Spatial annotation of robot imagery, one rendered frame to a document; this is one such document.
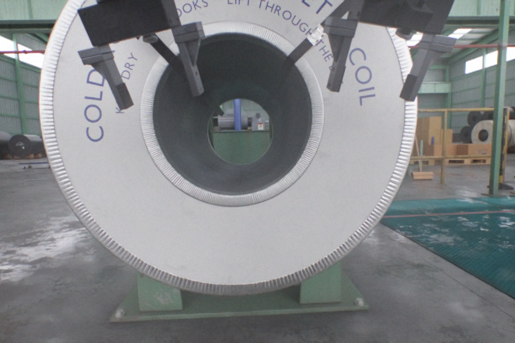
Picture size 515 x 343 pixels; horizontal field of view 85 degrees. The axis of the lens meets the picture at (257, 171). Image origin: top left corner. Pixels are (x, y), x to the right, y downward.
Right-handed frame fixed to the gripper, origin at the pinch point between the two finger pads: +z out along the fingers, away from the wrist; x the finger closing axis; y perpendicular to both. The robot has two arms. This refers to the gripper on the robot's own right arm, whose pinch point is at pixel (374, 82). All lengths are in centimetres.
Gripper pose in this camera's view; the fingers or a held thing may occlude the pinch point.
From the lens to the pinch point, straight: 51.8
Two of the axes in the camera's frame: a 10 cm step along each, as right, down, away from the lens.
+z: -1.4, 8.7, 4.8
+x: 9.9, 0.7, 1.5
